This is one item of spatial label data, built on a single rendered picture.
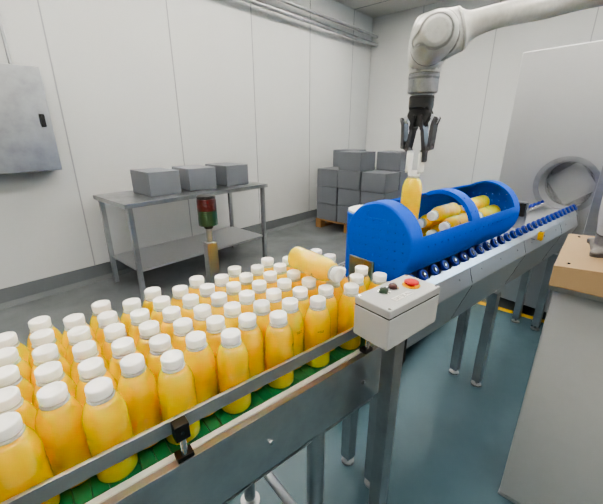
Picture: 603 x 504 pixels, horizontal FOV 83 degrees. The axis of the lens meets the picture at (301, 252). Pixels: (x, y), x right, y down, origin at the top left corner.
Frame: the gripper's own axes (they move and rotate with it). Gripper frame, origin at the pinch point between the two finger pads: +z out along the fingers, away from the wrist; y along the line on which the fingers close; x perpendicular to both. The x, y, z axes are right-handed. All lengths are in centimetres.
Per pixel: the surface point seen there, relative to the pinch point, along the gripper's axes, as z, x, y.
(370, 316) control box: 29, 48, -24
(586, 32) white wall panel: -128, -505, 94
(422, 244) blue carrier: 25.3, 4.8, -8.9
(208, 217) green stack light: 17, 57, 38
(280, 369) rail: 39, 67, -15
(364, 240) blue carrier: 27.3, 10.7, 10.6
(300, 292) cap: 28, 54, -6
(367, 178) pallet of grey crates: 52, -273, 248
